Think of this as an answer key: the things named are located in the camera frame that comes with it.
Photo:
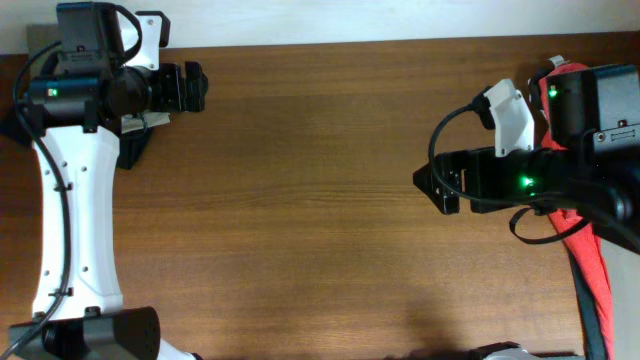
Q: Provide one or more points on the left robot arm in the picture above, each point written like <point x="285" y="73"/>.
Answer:
<point x="104" y="67"/>

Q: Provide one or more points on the khaki shorts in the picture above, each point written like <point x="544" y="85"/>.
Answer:
<point x="38" y="35"/>

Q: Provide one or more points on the red printed t-shirt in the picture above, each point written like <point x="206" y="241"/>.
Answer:
<point x="562" y="220"/>

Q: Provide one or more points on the dark garment under pile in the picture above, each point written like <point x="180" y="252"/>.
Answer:
<point x="593" y="287"/>

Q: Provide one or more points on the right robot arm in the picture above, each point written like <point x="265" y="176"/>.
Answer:
<point x="568" y="149"/>

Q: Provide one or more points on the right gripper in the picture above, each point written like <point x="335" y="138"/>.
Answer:
<point x="482" y="162"/>

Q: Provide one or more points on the folded black garment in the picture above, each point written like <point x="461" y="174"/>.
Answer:
<point x="132" y="143"/>

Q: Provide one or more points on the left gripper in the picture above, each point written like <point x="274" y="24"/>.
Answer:
<point x="172" y="97"/>

